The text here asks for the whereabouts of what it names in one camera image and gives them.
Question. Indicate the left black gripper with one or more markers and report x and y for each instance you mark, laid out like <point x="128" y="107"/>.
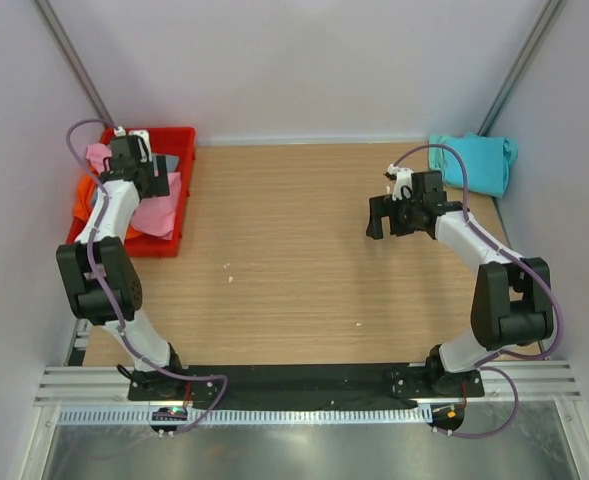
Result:
<point x="158" y="184"/>

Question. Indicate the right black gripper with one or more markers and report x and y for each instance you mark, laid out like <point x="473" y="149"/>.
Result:
<point x="385" y="206"/>

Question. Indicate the pink t shirt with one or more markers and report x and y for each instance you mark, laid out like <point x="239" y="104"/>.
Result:
<point x="112" y="203"/>

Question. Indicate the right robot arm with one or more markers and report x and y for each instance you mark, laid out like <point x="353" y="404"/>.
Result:
<point x="510" y="305"/>

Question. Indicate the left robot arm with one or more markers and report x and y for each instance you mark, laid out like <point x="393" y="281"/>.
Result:
<point x="100" y="281"/>

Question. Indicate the grey t shirt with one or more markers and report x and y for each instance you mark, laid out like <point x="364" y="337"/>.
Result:
<point x="171" y="162"/>

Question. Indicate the red plastic bin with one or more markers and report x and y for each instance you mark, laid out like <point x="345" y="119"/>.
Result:
<point x="174" y="137"/>

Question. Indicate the orange t shirt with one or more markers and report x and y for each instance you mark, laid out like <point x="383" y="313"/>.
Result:
<point x="84" y="198"/>

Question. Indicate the teal folded t shirt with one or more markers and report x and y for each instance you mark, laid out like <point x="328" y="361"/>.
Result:
<point x="487" y="161"/>

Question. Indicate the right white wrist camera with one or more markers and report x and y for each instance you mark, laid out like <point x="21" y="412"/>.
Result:
<point x="402" y="178"/>

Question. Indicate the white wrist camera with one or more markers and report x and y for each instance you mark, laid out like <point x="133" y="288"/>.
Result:
<point x="402" y="178"/>
<point x="131" y="144"/>

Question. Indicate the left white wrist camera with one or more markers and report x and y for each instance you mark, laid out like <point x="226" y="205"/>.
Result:
<point x="131" y="144"/>

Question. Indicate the left corner metal post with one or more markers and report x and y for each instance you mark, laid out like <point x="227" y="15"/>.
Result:
<point x="63" y="42"/>

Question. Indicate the corner metal post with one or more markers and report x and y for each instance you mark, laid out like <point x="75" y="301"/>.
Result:
<point x="542" y="26"/>
<point x="63" y="42"/>

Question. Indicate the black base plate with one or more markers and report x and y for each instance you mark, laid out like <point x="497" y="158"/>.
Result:
<point x="304" y="386"/>

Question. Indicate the right corner metal post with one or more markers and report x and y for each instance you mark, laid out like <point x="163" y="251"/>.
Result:
<point x="542" y="26"/>

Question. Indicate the slotted cable duct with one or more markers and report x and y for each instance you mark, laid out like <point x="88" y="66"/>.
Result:
<point x="171" y="416"/>

